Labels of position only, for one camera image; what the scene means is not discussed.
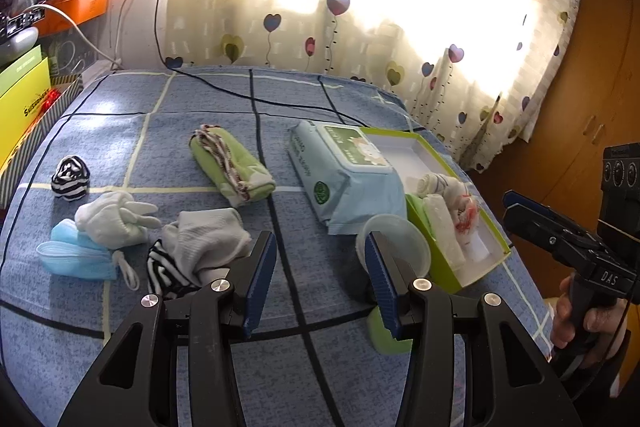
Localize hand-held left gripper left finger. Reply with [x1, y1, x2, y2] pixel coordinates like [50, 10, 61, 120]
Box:
[56, 229, 279, 427]

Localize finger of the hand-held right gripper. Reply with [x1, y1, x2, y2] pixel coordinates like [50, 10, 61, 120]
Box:
[501, 206, 593, 262]
[504, 189, 608, 242]

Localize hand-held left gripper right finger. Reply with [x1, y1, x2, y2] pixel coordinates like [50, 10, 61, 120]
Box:
[364, 229, 584, 427]

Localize yellow-green box with white inside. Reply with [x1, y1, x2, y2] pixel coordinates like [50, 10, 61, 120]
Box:
[359, 129, 512, 294]

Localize grey white socks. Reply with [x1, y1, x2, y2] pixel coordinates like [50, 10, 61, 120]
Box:
[160, 207, 253, 286]

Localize clear packet with orange print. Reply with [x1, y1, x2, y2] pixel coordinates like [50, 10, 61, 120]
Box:
[442, 183, 495, 264]

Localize white towel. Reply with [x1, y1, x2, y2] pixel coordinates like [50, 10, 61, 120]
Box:
[423, 195, 469, 268]

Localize black white striped sock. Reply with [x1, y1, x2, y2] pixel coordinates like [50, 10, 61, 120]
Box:
[146, 239, 202, 301]

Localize green towel red trim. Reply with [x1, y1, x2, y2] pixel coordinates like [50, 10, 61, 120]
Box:
[188, 124, 277, 208]

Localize white baby mitten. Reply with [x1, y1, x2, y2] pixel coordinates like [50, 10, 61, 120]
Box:
[74, 191, 162, 249]

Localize blue face mask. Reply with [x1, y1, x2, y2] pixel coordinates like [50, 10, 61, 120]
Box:
[35, 219, 142, 291]

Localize black white striped sock ball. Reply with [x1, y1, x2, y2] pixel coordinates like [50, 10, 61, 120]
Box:
[50, 155, 91, 201]

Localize person's right hand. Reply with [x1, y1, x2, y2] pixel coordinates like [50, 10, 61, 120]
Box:
[549, 274, 626, 358]

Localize green plastic jar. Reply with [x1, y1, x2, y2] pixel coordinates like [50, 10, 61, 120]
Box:
[367, 304, 415, 357]

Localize dark jar with clear lid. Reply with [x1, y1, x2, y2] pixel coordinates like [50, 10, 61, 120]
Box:
[355, 214, 432, 304]

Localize pale blue wet wipes pack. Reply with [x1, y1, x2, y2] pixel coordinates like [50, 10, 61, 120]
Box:
[285, 120, 407, 236]

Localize wooden wardrobe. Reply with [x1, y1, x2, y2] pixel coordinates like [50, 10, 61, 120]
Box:
[479, 0, 640, 308]

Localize blue plaid bed sheet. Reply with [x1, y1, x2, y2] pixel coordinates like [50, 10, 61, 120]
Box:
[0, 66, 551, 427]

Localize cream curtain with heart print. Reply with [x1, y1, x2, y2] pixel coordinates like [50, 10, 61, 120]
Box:
[164, 0, 587, 174]

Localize striped cardboard tray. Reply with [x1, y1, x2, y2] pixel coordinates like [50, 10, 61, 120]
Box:
[0, 73, 84, 208]

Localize red foil wrapper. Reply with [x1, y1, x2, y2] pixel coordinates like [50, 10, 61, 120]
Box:
[42, 86, 64, 114]

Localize clear plastic container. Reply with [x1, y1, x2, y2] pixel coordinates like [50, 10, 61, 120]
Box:
[49, 31, 117, 76]

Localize yellow flat box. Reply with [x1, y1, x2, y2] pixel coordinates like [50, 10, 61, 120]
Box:
[0, 56, 54, 168]

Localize pale green flat box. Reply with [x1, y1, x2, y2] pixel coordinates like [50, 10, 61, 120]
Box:
[0, 44, 45, 100]

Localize orange shelf box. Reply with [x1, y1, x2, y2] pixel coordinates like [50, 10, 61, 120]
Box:
[36, 0, 110, 38]

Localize grey oval case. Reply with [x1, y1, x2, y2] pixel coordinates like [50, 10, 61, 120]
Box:
[0, 26, 40, 64]

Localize black electronic device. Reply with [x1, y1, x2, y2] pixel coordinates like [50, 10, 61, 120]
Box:
[0, 8, 47, 34]

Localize black cable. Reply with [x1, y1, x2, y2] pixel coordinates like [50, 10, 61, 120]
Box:
[154, 0, 418, 128]

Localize white cable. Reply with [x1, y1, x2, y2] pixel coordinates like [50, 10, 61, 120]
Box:
[29, 4, 122, 71]
[106, 0, 139, 68]

